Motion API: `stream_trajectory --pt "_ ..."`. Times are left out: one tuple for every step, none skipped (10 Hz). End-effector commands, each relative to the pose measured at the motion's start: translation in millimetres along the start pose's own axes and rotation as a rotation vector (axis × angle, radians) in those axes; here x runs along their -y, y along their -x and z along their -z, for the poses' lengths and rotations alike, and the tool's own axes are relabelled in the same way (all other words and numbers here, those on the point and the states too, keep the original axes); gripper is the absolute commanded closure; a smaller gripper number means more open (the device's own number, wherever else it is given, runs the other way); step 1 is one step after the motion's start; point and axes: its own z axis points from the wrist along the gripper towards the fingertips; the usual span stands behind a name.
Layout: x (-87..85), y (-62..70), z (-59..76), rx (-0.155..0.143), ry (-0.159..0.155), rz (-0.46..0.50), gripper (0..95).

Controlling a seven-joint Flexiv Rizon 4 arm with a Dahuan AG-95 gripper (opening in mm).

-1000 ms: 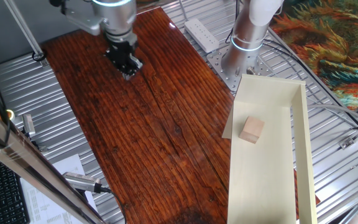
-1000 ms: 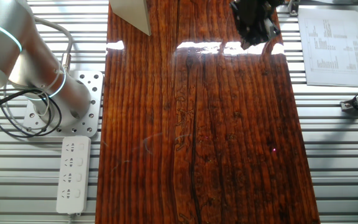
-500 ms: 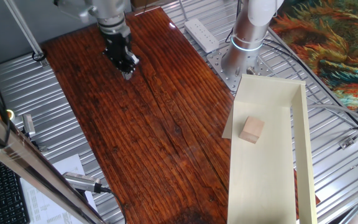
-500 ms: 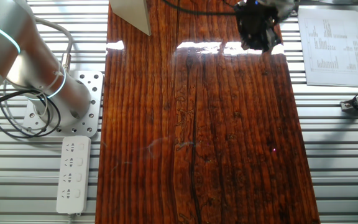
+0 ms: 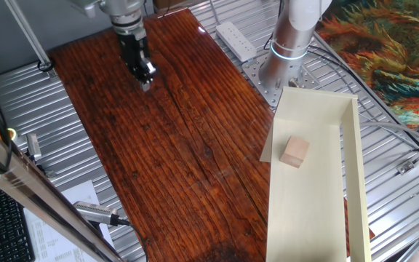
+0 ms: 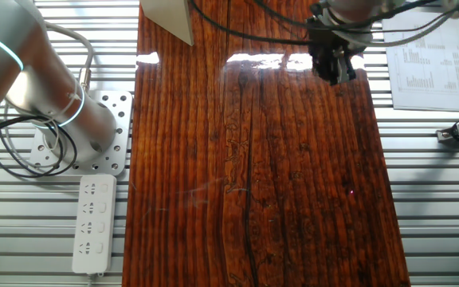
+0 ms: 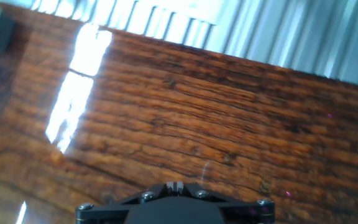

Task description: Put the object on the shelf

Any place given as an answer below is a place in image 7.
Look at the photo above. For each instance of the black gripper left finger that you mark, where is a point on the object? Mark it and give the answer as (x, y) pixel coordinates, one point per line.
(157, 189)

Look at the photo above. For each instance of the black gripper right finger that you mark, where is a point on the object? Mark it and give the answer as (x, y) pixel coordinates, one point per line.
(194, 189)

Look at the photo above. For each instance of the brown wood-grain board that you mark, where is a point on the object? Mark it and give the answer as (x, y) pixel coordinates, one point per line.
(197, 124)

